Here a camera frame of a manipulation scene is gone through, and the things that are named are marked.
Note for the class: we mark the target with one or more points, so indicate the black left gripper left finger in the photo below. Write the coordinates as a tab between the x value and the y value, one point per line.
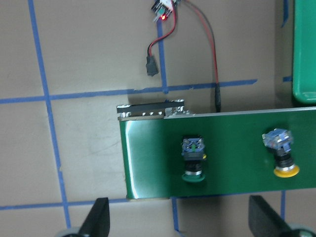
97	222

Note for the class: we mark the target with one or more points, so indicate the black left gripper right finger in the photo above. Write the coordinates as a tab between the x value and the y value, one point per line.
263	221

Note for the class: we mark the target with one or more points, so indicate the yellow push button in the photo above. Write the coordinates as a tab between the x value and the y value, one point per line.
278	142

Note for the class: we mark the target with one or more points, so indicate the green push button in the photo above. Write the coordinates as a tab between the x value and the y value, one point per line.
193	153

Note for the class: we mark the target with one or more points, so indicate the green conveyor belt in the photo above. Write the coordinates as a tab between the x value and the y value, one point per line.
237	160

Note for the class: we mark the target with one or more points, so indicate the green plastic tray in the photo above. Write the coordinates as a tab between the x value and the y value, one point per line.
304	51

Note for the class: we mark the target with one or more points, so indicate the small controller board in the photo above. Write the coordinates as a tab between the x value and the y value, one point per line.
163	9

